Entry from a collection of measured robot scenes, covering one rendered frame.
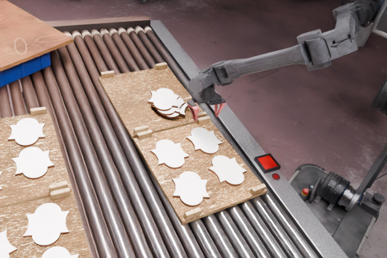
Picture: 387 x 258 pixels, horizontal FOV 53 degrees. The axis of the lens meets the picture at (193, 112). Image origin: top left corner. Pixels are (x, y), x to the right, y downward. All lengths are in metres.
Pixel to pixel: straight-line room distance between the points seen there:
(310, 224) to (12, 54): 1.34
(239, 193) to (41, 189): 0.66
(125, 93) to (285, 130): 1.83
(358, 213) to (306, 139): 0.92
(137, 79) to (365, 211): 1.58
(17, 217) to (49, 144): 0.32
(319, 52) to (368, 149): 2.35
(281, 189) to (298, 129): 1.86
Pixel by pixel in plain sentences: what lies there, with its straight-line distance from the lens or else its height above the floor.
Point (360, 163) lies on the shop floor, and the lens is 3.30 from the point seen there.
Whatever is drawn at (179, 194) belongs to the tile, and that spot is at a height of 0.95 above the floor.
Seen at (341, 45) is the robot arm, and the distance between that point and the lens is 1.20.
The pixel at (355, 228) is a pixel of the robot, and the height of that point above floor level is 0.24.
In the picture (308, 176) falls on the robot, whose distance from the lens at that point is 2.61.
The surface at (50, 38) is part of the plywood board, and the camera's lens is 1.89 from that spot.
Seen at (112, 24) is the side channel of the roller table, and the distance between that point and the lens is 2.25.
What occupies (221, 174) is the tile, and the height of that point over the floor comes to 0.95.
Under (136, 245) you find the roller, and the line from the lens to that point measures 1.25.
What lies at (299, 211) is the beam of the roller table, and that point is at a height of 0.91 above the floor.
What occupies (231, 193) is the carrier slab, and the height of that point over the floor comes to 0.94.
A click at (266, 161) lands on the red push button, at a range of 1.56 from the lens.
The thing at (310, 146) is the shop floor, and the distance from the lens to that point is 3.22.
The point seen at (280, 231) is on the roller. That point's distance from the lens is 1.38.
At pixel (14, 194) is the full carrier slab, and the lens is 1.36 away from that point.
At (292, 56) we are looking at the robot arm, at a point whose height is 1.42.
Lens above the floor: 1.98
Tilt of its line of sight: 39 degrees down
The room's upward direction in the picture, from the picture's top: 12 degrees clockwise
